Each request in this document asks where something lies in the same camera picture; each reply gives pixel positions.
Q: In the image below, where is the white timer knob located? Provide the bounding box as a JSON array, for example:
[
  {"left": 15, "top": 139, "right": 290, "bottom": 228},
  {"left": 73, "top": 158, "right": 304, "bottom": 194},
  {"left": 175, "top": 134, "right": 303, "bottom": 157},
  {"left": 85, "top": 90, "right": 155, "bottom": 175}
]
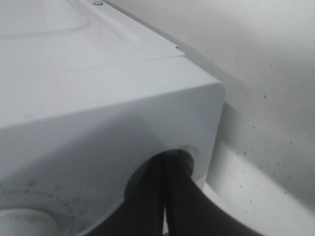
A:
[{"left": 0, "top": 190, "right": 74, "bottom": 236}]

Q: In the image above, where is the white microwave oven body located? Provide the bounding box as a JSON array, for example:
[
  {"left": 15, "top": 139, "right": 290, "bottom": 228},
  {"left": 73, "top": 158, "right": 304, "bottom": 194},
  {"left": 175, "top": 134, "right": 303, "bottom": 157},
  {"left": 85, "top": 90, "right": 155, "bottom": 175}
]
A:
[{"left": 0, "top": 0, "right": 225, "bottom": 236}]

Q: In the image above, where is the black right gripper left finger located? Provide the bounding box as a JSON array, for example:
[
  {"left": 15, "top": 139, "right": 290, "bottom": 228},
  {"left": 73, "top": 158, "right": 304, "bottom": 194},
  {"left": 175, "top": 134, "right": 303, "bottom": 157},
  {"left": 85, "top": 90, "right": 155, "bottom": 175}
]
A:
[{"left": 88, "top": 153, "right": 165, "bottom": 236}]

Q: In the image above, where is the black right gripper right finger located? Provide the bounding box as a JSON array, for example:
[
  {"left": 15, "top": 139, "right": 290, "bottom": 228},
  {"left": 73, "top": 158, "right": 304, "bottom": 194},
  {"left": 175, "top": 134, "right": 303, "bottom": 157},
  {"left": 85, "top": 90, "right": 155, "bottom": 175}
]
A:
[{"left": 163, "top": 150, "right": 258, "bottom": 236}]

